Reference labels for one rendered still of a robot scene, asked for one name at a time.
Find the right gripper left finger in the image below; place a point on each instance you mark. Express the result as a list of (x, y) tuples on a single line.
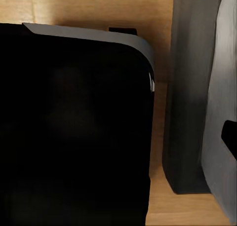
[(12, 136)]

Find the bed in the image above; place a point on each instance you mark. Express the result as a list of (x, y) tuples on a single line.
[(201, 96)]

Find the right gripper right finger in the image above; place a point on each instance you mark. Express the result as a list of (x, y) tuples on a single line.
[(229, 136)]

